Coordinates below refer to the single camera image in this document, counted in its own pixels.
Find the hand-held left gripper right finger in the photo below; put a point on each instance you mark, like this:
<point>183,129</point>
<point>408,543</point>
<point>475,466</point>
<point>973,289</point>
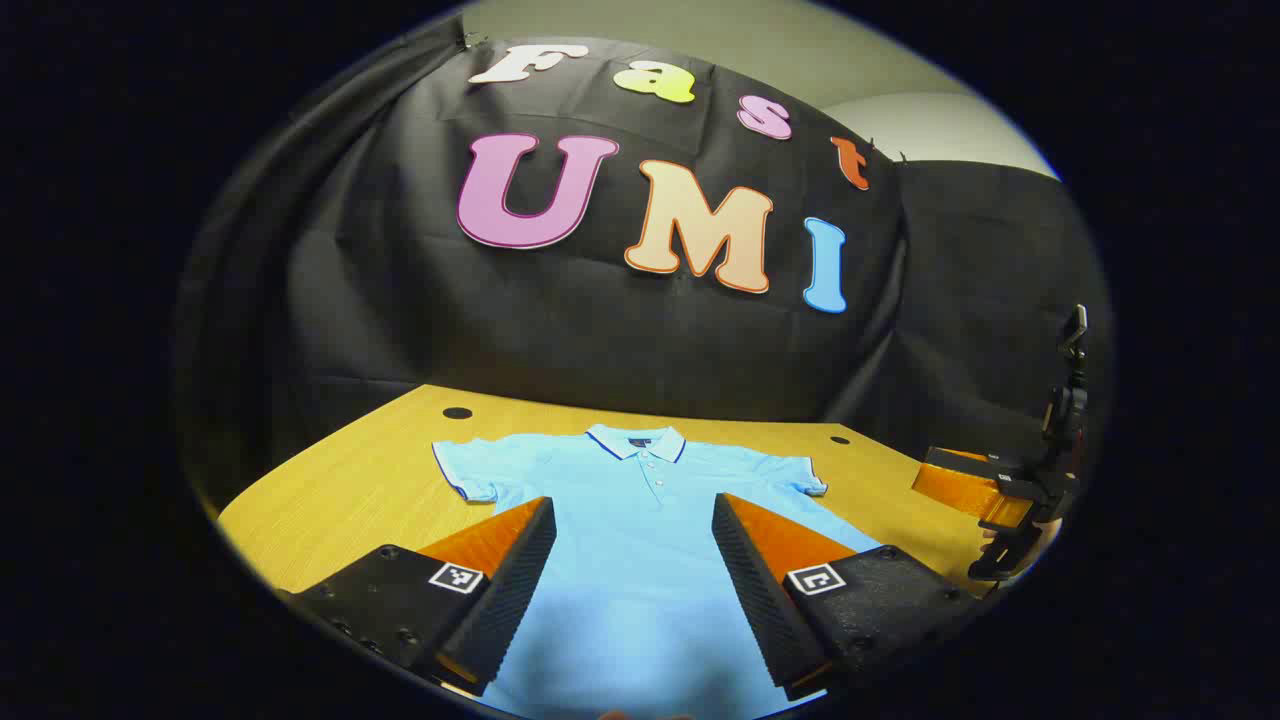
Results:
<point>755,590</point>

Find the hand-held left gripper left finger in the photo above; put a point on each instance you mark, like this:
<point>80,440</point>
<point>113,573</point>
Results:
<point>520,580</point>

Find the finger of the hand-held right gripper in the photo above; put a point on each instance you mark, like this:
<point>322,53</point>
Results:
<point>965,488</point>

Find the light blue polo T-shirt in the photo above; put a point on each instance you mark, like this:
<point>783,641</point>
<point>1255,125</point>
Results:
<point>640,540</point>

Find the black backdrop cloth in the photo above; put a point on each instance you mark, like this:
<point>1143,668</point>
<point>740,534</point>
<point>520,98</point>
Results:
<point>600,330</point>

